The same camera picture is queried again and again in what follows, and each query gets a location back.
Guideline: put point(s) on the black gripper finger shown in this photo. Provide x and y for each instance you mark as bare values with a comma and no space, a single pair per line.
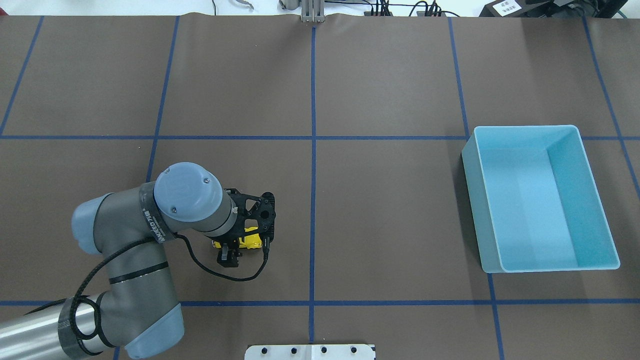
228,254

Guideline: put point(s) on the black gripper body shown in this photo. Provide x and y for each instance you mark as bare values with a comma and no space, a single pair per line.
229,256

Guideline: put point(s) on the yellow beetle toy car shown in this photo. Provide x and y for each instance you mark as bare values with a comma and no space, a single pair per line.
252,241

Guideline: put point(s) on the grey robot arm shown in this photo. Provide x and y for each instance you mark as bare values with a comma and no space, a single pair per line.
129,299

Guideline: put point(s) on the light blue plastic bin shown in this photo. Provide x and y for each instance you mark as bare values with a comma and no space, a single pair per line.
534,201

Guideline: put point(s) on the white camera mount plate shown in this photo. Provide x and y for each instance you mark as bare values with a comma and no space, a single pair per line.
311,352

